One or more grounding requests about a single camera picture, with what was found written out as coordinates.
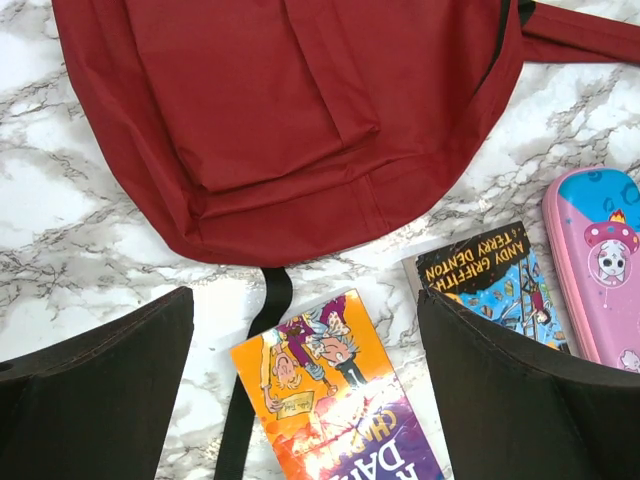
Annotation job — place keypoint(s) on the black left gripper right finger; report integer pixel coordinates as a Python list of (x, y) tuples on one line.
[(513, 408)]

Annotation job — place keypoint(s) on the black blue Treehouse book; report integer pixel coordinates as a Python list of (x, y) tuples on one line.
[(496, 274)]

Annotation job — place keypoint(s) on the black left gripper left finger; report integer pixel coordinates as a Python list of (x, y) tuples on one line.
[(98, 405)]

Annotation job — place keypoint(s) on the pink blue pencil case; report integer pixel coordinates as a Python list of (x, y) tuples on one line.
[(592, 222)]

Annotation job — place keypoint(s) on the orange purple Roald Dahl book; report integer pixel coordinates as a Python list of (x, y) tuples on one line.
[(329, 399)]

